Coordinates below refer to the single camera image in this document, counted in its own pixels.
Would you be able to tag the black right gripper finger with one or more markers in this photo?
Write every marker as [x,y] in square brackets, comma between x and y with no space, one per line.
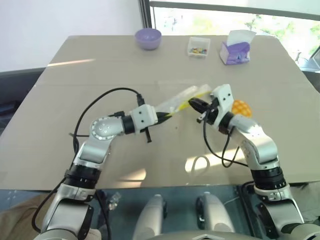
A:
[197,102]
[198,109]

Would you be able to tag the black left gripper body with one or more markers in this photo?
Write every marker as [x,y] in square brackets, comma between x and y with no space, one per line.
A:
[160,118]

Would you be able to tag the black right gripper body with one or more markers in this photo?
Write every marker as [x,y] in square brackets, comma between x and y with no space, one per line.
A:
[210,113]

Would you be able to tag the clear plastic bag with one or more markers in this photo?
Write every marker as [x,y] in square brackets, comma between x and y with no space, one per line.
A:
[180,98]

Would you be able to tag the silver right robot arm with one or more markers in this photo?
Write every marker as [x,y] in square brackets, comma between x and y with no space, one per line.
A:
[260,147]

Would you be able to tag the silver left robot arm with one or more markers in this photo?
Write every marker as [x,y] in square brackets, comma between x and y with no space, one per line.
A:
[100,130]

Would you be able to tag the yellow snack strip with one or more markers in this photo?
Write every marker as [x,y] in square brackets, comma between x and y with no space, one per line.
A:
[184,105]

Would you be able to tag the orange bumpy snack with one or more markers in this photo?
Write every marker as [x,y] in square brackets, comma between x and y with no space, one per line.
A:
[242,108]

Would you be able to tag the clear box with colourful bits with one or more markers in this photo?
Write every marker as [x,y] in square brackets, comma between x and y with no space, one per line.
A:
[199,47]

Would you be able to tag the purple white tissue pack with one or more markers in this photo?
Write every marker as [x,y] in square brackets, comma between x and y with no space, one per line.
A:
[236,48]

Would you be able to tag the purple bowl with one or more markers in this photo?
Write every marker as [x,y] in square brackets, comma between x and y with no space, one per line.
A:
[148,38]

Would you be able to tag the crumpled clear plastic wrapper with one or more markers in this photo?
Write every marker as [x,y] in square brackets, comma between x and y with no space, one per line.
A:
[114,201]

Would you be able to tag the silver right robot leg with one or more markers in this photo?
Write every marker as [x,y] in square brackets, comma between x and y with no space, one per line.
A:
[215,215]

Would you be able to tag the grey robot torso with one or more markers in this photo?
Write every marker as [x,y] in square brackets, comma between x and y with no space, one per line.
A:
[202,236]

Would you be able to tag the dark bench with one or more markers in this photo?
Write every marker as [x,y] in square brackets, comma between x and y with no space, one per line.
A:
[17,82]

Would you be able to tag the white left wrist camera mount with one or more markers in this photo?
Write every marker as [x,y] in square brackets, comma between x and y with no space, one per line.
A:
[143,116]

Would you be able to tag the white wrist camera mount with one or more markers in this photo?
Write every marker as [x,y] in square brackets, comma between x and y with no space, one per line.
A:
[143,116]
[224,98]

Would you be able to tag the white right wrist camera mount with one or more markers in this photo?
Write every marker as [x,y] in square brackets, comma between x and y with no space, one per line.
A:
[224,98]

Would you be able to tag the dark window frame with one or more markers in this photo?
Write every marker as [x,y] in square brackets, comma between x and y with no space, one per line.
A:
[225,4]

